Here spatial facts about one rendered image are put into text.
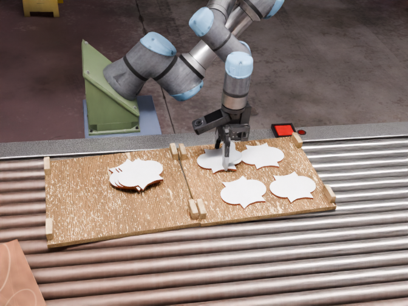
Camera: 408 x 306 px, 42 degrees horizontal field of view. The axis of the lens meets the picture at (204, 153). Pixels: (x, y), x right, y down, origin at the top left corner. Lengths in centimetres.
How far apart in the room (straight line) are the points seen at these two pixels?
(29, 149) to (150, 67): 48
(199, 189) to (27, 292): 61
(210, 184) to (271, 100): 226
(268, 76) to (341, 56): 75
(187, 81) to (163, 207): 53
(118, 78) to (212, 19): 47
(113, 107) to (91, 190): 38
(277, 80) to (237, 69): 260
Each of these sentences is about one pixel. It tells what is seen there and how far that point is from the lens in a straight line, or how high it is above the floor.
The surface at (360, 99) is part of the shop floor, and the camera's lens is 402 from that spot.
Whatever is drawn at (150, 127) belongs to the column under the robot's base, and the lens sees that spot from 194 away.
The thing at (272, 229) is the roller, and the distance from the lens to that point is 152.
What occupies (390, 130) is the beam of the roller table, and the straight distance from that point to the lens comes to 202.
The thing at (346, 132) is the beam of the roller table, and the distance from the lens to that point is 195.
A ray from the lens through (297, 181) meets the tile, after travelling 164.
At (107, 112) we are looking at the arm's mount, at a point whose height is 96.
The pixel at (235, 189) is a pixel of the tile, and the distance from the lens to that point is 158.
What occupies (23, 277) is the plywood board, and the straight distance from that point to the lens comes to 126.
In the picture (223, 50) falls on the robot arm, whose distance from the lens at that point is 156.
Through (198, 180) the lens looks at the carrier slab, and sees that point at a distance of 161.
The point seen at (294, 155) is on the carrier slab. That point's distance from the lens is 175.
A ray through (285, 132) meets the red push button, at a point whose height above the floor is 93.
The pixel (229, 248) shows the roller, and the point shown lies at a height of 91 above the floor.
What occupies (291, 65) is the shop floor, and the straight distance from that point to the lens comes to 430.
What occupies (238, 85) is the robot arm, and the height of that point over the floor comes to 123.
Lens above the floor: 199
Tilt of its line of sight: 38 degrees down
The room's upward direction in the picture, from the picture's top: 4 degrees clockwise
